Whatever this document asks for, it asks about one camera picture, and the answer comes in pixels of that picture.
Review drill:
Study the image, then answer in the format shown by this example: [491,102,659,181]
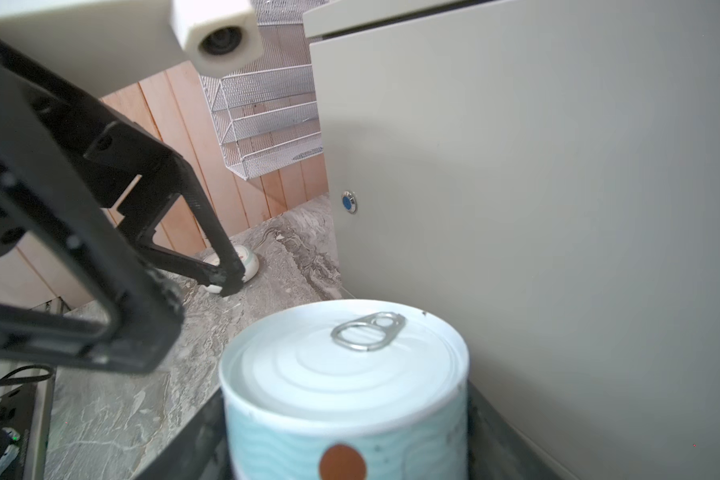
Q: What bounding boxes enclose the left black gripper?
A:
[0,40,246,374]

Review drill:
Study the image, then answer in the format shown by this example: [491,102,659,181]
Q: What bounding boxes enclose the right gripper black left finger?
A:
[135,389,231,480]

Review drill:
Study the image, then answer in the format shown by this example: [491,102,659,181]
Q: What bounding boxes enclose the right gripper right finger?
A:
[467,383,560,480]

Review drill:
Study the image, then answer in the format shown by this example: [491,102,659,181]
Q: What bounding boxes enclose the blue label pull-tab can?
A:
[219,299,470,479]

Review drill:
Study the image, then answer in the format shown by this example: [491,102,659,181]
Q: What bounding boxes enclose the small white round clock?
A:
[200,244,260,295]

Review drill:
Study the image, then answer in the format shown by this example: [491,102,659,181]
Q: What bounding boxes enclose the grey metal cabinet box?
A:
[303,1,720,479]

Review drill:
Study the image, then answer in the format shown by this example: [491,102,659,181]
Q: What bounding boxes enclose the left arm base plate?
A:
[0,364,56,479]

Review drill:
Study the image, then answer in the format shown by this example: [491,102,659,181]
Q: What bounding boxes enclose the white wire mesh shelf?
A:
[200,1,324,180]

